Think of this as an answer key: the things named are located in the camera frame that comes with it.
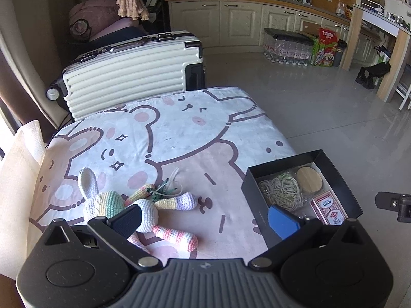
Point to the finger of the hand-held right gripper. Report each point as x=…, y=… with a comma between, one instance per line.
x=387, y=200

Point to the cream kitchen cabinets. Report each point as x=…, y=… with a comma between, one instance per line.
x=240, y=22

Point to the black step stool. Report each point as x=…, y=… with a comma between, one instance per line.
x=372, y=73

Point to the black bin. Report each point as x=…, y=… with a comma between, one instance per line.
x=340, y=53

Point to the pink plush bag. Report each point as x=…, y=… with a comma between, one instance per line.
x=90, y=14

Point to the brown curtain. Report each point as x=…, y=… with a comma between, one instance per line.
x=16, y=96

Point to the red carton box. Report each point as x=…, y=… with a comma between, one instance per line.
x=326, y=46

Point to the wooden bar table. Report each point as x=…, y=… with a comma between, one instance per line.
x=395, y=54

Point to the black cardboard box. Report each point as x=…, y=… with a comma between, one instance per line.
x=260, y=205

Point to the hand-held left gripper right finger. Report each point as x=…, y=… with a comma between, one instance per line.
x=282, y=222

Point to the round wooden lid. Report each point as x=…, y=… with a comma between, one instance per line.
x=309, y=181

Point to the snack packets on counter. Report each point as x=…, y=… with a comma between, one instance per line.
x=343, y=9

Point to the pink cushion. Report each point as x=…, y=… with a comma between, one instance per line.
x=115, y=27

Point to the white chair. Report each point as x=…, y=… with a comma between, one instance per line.
x=405, y=94

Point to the white ribbed suitcase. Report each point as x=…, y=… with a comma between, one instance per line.
x=128, y=70

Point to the bear printed blanket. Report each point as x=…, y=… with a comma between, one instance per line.
x=179, y=134

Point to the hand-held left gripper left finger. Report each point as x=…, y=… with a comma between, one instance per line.
x=128, y=222

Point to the red playing card box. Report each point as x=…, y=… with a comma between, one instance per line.
x=329, y=208

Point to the pastel crochet bunny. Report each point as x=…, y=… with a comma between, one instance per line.
x=99, y=205

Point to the pack of water bottles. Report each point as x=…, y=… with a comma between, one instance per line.
x=289, y=46

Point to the white foam board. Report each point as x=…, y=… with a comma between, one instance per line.
x=19, y=199

